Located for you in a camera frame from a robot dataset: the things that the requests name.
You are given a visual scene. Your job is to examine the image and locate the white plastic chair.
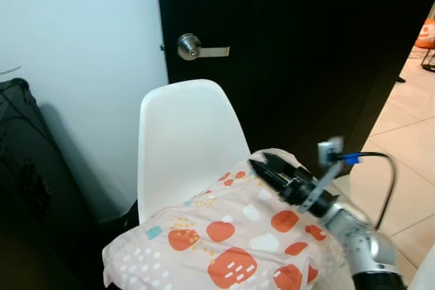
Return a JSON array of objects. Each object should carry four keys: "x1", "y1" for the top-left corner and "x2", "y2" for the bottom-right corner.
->
[{"x1": 137, "y1": 79, "x2": 253, "y2": 224}]

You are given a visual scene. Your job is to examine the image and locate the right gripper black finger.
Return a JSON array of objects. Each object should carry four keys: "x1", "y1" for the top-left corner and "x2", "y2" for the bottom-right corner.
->
[
  {"x1": 263, "y1": 153, "x2": 300, "y2": 179},
  {"x1": 247, "y1": 160, "x2": 288, "y2": 193}
]

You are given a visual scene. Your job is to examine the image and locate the black door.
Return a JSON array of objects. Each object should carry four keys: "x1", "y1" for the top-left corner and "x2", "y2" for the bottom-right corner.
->
[{"x1": 154, "y1": 0, "x2": 435, "y2": 177}]

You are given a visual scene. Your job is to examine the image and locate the pink pillow with orange print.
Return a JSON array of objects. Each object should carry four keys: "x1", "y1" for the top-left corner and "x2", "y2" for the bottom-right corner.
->
[{"x1": 102, "y1": 147, "x2": 348, "y2": 290}]

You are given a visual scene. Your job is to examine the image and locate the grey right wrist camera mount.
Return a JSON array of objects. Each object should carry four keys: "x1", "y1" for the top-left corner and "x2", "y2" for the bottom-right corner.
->
[{"x1": 298, "y1": 137, "x2": 345, "y2": 213}]

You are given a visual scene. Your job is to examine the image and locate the white curved object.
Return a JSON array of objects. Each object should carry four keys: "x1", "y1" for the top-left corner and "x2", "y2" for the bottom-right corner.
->
[{"x1": 407, "y1": 245, "x2": 435, "y2": 290}]

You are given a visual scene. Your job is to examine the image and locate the silver door lever handle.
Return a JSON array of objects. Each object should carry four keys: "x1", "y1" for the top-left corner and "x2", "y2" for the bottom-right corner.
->
[{"x1": 176, "y1": 33, "x2": 231, "y2": 62}]

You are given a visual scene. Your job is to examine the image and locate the black cable with blue plug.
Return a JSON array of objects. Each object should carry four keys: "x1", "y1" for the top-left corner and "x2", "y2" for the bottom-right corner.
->
[{"x1": 342, "y1": 151, "x2": 398, "y2": 230}]

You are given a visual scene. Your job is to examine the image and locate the orange bag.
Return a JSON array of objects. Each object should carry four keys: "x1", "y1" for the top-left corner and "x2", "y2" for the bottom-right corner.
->
[{"x1": 414, "y1": 19, "x2": 435, "y2": 50}]

